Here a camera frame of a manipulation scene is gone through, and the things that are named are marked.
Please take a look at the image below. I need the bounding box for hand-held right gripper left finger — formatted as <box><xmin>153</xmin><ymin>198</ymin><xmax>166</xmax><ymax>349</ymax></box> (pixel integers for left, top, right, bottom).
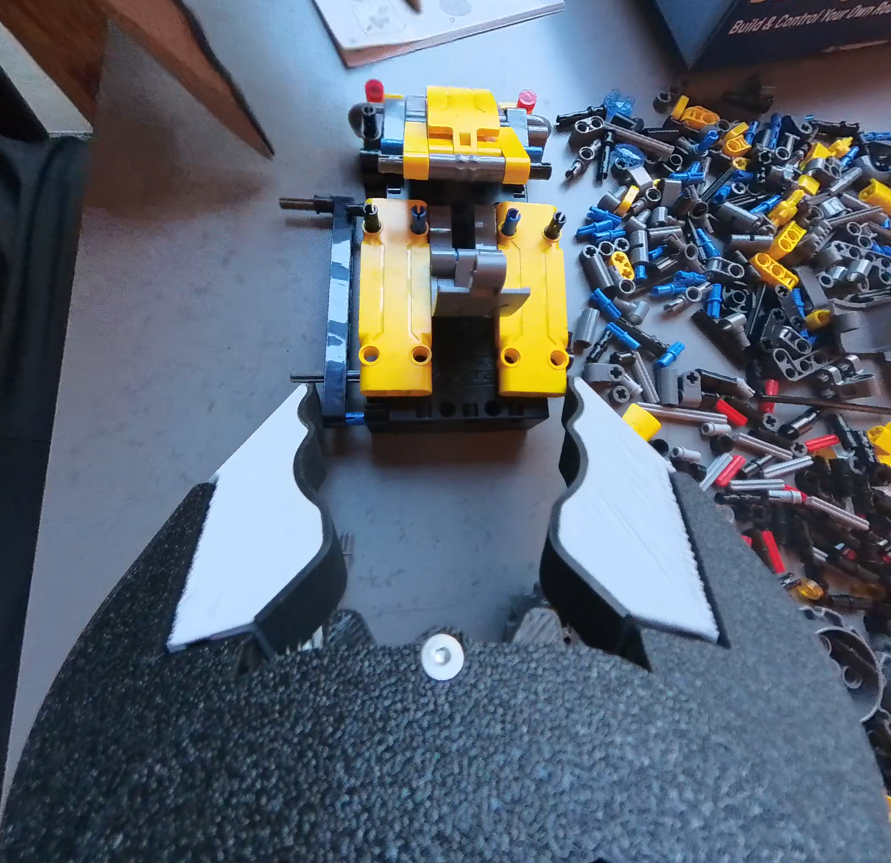
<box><xmin>167</xmin><ymin>383</ymin><xmax>349</xmax><ymax>660</ymax></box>

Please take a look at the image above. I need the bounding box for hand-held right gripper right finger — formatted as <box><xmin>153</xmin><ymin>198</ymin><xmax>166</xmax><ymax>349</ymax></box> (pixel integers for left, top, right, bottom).
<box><xmin>539</xmin><ymin>376</ymin><xmax>721</xmax><ymax>669</ymax></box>

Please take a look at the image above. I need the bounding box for long black holed beam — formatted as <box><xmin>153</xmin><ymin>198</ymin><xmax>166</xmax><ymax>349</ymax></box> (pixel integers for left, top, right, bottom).
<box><xmin>320</xmin><ymin>195</ymin><xmax>368</xmax><ymax>427</ymax></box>

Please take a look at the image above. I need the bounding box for yellow toy vehicle model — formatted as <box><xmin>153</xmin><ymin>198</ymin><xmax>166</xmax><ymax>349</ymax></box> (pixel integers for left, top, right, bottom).
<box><xmin>278</xmin><ymin>80</ymin><xmax>573</xmax><ymax>434</ymax></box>

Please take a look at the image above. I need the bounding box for grey desk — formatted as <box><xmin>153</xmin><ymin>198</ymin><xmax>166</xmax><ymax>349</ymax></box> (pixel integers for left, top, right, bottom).
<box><xmin>14</xmin><ymin>0</ymin><xmax>891</xmax><ymax>739</ymax></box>

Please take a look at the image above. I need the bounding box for white instruction booklet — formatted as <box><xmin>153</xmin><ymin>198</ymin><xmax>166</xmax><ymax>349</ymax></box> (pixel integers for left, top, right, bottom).
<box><xmin>298</xmin><ymin>0</ymin><xmax>566</xmax><ymax>69</ymax></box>

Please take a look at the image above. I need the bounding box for yellow curved panel piece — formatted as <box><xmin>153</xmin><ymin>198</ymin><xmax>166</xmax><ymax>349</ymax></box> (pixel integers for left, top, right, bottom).
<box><xmin>621</xmin><ymin>401</ymin><xmax>663</xmax><ymax>441</ymax></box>

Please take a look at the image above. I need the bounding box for black wheel rim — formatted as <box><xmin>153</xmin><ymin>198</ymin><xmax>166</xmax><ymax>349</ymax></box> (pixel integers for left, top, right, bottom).
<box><xmin>801</xmin><ymin>602</ymin><xmax>886</xmax><ymax>723</ymax></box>

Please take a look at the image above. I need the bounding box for person's dark clothing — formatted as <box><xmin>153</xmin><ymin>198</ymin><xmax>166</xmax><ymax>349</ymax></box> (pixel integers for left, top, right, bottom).
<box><xmin>0</xmin><ymin>132</ymin><xmax>93</xmax><ymax>780</ymax></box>

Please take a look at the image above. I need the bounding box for pile of small building pieces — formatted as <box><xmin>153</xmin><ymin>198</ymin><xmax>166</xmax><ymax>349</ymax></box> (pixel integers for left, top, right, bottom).
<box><xmin>555</xmin><ymin>77</ymin><xmax>891</xmax><ymax>613</ymax></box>

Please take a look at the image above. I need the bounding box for blue cardboard kit box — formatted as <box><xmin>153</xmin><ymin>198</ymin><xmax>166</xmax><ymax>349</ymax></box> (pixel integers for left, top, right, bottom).
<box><xmin>637</xmin><ymin>0</ymin><xmax>891</xmax><ymax>72</ymax></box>

